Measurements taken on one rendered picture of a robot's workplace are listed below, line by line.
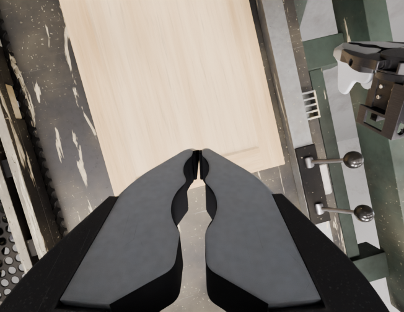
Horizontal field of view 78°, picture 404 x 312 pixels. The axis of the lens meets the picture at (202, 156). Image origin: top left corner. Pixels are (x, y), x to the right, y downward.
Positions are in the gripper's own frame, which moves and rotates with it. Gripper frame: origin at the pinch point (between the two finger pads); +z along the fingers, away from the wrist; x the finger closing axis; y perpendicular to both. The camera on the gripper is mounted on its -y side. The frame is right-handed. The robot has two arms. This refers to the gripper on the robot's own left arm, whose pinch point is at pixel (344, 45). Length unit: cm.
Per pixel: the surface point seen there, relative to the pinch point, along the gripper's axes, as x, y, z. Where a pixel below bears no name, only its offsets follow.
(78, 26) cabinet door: -41, -6, 37
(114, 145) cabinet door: -39, 20, 24
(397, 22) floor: 186, 29, 171
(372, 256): 25, 63, 4
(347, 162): 9.2, 24.6, 4.3
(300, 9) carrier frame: 31, 0, 64
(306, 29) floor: 98, 22, 166
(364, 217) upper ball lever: 10.3, 34.9, -2.1
